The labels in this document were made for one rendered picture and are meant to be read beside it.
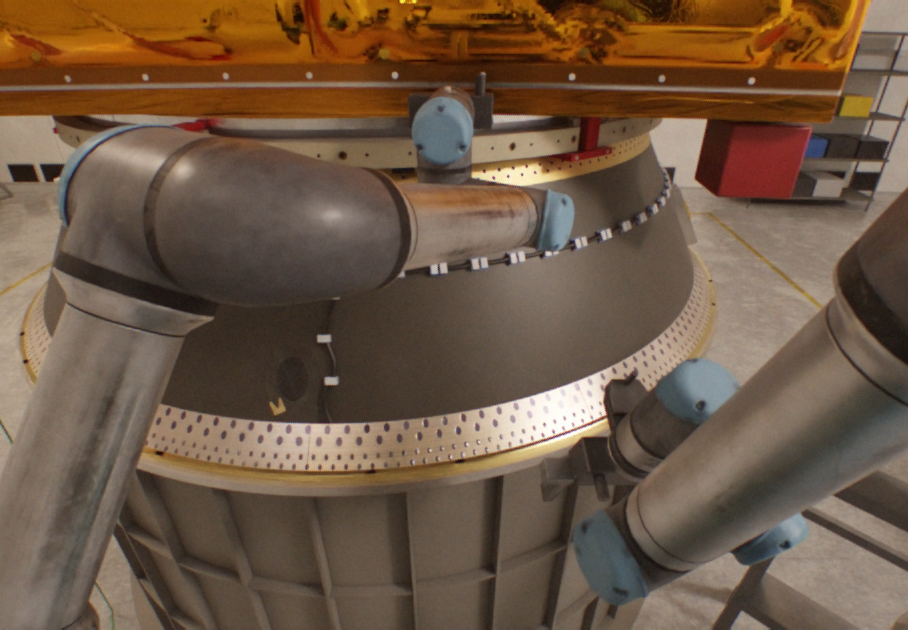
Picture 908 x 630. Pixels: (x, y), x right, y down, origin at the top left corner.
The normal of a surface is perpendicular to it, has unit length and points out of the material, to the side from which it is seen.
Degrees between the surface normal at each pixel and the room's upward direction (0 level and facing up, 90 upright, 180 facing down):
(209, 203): 59
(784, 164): 90
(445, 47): 124
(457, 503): 90
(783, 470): 99
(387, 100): 90
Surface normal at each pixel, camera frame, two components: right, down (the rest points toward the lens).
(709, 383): 0.17, -0.60
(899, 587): 0.00, -0.87
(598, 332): 0.49, -0.04
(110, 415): 0.70, 0.21
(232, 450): -0.10, -0.29
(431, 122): -0.06, 0.51
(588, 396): 0.33, -0.33
